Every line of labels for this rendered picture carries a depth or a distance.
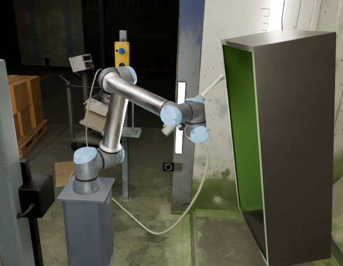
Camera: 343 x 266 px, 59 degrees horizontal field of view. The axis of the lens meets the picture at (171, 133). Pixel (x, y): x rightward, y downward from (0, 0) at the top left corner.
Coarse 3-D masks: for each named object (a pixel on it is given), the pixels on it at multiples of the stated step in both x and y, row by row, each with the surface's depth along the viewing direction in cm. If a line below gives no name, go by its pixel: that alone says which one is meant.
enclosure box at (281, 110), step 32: (288, 32) 154; (320, 32) 131; (224, 64) 183; (256, 64) 127; (288, 64) 127; (320, 64) 128; (256, 96) 132; (288, 96) 132; (320, 96) 133; (256, 128) 201; (288, 128) 137; (320, 128) 139; (256, 160) 209; (288, 160) 143; (320, 160) 144; (256, 192) 218; (288, 192) 149; (320, 192) 150; (256, 224) 201; (288, 224) 156; (320, 224) 157; (288, 256) 163; (320, 256) 165
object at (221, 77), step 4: (220, 76) 175; (224, 76) 175; (216, 80) 175; (220, 80) 176; (212, 84) 175; (216, 84) 176; (208, 88) 175; (204, 92) 175; (196, 96) 176; (200, 96) 173; (204, 96) 175; (204, 100) 174; (164, 124) 174; (164, 128) 173; (168, 128) 172; (172, 128) 173; (164, 132) 172; (168, 132) 173
